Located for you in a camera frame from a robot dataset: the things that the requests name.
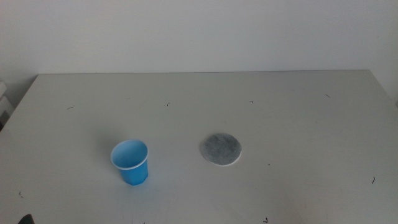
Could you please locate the round grey felt cup mat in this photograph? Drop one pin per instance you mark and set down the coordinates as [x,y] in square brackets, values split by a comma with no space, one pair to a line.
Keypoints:
[220,149]

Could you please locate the blue plastic cup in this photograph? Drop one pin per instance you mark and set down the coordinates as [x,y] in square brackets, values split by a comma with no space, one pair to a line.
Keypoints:
[133,172]

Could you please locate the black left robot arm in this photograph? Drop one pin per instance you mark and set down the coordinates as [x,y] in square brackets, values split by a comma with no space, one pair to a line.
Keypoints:
[26,220]

